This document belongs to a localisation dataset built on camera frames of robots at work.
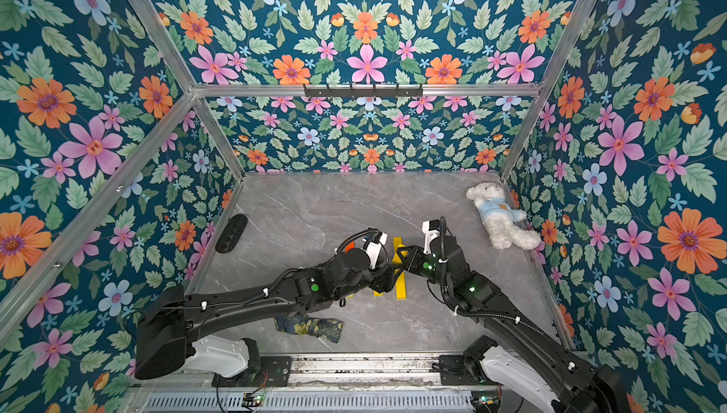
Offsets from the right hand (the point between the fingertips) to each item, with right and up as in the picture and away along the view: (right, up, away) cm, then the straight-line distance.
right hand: (402, 246), depth 76 cm
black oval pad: (-59, +1, +23) cm, 64 cm away
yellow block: (-7, -13, +1) cm, 15 cm away
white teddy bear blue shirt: (+35, +6, +20) cm, 41 cm away
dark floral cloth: (-21, -24, +3) cm, 32 cm away
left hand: (-1, -4, -3) cm, 5 cm away
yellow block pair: (-1, +1, 0) cm, 1 cm away
